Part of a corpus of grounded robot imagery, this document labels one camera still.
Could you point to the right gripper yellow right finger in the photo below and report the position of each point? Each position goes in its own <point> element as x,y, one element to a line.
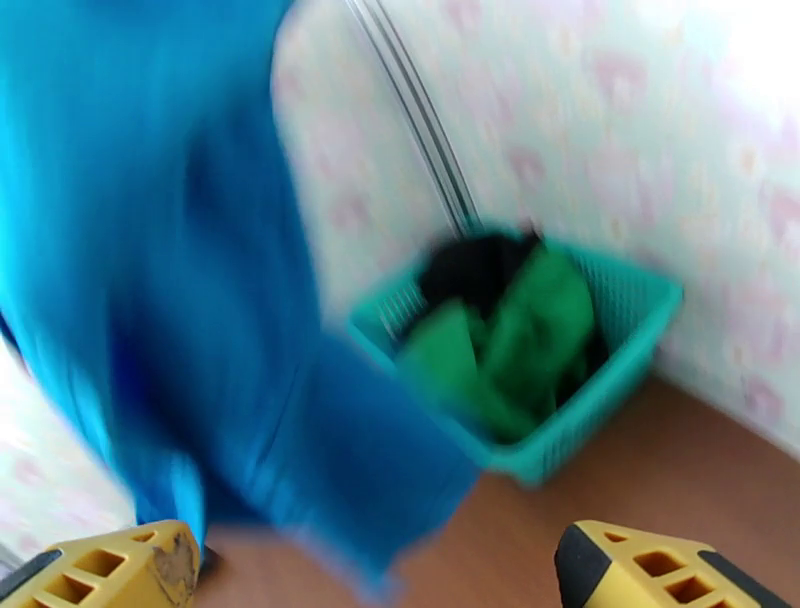
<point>631,575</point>

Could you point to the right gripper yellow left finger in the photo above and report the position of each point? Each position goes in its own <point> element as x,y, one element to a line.
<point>94,575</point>

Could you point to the green garment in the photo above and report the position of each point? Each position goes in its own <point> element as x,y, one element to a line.
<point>537,325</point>

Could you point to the blue t-shirt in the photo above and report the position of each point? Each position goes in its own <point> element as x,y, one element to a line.
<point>156,250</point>

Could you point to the black garment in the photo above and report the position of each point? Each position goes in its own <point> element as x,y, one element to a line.
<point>475,269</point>

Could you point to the teal plastic laundry basket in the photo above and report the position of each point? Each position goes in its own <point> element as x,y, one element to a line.
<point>625,350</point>

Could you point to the aluminium frame post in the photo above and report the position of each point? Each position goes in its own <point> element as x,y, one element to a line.
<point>419,119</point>

